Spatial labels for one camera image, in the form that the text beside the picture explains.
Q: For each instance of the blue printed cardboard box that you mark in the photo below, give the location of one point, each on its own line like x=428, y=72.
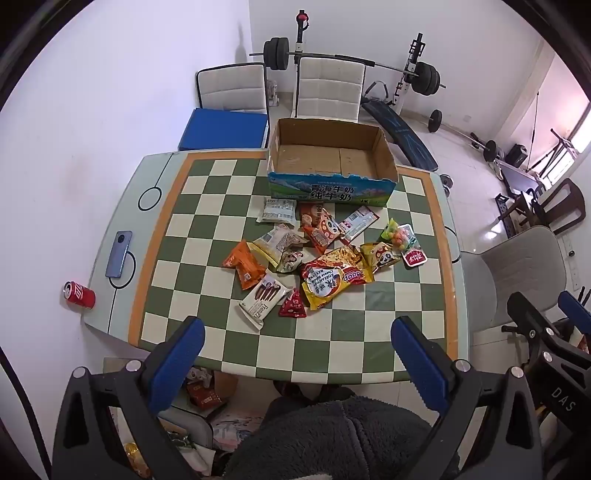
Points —
x=330, y=191

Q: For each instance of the yellow panda snack packet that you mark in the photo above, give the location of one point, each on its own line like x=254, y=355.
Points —
x=381, y=256

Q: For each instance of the small grey panda snack packet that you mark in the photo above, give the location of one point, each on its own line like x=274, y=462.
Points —
x=293, y=261

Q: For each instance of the person's grey fleece clothing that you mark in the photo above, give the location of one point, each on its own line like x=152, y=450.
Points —
x=332, y=438

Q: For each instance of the grey shell chair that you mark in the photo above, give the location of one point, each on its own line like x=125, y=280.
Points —
x=521, y=272

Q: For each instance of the dark wooden chair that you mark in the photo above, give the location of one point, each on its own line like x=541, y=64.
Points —
x=561, y=207

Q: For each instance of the small dark red snack packet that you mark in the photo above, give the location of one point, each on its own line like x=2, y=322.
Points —
x=293, y=305

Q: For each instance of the clear colourful candy bag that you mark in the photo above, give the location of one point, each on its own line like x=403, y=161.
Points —
x=398, y=236

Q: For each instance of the white and green snack packet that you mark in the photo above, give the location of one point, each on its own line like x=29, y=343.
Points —
x=278, y=211

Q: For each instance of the white chocolate stick packet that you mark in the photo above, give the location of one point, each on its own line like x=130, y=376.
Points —
x=263, y=300

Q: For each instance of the red soda can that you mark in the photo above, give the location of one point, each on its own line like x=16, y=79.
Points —
x=81, y=295

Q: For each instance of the open cardboard box with snacks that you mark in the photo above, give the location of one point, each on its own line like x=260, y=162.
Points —
x=207, y=392

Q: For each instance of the blue smartphone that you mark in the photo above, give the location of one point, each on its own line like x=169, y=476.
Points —
x=119, y=254

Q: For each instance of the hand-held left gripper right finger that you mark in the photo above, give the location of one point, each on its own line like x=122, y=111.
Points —
x=422, y=364

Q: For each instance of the large yellow and red snack bag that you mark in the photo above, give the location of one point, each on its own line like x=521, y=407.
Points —
x=332, y=277

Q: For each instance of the red panda snack packet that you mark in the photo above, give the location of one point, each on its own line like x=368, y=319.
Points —
x=323, y=230

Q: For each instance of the red and white snack packet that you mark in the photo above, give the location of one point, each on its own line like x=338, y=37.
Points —
x=359, y=224

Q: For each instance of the beige snack packet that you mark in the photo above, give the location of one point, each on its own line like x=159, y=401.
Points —
x=279, y=242

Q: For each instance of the black barbell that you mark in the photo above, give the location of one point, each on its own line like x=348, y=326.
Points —
x=279, y=53

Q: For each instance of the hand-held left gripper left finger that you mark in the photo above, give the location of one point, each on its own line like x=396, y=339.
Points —
x=178, y=355

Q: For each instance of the orange snack packet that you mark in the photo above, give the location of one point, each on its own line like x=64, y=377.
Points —
x=244, y=266

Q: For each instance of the small barbell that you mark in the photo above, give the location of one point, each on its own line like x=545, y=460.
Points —
x=461, y=134

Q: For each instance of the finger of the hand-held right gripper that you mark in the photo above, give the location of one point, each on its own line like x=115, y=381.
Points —
x=531, y=318
x=575, y=304

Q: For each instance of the black weight bench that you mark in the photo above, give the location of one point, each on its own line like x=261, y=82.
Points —
x=406, y=138

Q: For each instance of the white padded chair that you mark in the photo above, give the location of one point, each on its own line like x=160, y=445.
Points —
x=328, y=87
x=231, y=87

